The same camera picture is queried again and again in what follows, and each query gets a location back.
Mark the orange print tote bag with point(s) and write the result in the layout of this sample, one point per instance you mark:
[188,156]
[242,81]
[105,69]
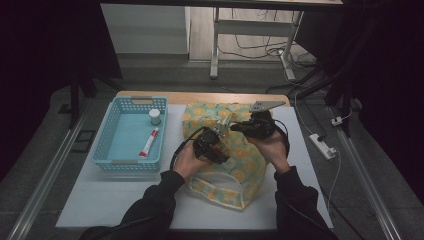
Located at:
[246,156]

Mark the white power strip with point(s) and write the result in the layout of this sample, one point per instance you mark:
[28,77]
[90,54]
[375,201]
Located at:
[321,146]

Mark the person's right hand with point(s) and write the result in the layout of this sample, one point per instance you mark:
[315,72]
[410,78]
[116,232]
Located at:
[275,151]

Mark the black stand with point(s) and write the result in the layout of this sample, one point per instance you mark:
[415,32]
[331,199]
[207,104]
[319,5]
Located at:
[75,100]
[346,93]

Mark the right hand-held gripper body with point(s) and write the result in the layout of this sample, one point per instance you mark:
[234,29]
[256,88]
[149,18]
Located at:
[261,121]

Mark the red and white tube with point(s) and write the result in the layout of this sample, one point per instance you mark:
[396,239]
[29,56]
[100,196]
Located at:
[149,142]

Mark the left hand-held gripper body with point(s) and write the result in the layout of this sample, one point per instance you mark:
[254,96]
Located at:
[206,141]

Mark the white table mat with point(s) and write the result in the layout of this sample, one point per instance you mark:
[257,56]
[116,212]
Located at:
[100,200]

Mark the white desk frame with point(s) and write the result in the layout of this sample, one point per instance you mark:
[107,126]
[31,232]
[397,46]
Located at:
[253,28]

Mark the person's left hand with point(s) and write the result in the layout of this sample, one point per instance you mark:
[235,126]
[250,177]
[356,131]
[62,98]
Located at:
[188,160]

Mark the small white jar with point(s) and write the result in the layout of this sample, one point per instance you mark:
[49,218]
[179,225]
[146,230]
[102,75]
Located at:
[155,116]

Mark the blue plastic basket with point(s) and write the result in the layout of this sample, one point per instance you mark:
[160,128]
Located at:
[123,133]

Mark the aluminium floor rail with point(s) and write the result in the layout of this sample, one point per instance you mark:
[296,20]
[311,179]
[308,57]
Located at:
[366,186]
[46,180]

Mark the small white adapter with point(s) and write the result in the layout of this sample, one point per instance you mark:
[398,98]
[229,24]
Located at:
[337,121]

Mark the white cabinet panel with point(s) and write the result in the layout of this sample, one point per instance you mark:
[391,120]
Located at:
[143,30]

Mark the black floor plate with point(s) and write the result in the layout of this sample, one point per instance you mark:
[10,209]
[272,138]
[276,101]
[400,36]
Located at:
[85,141]

